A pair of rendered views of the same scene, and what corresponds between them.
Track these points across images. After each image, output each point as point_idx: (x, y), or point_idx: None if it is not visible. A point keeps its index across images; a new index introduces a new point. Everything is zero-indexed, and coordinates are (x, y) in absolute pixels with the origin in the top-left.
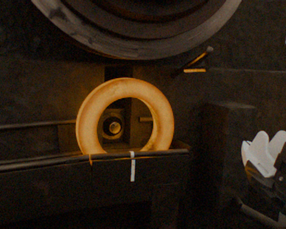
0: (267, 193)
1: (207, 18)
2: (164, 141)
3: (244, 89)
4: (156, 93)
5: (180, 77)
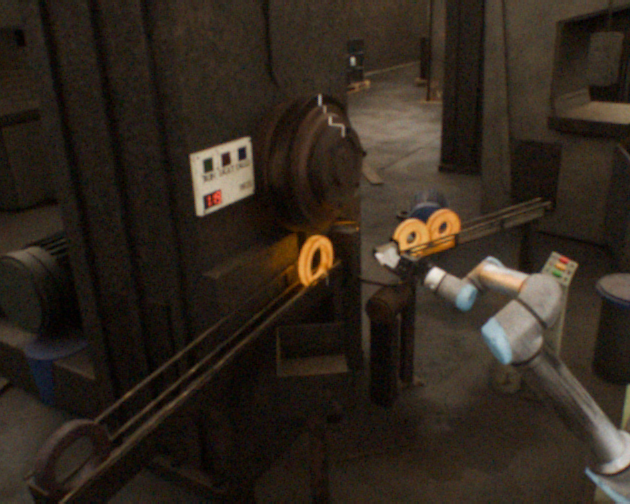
0: (397, 273)
1: None
2: (330, 261)
3: (342, 215)
4: (326, 240)
5: None
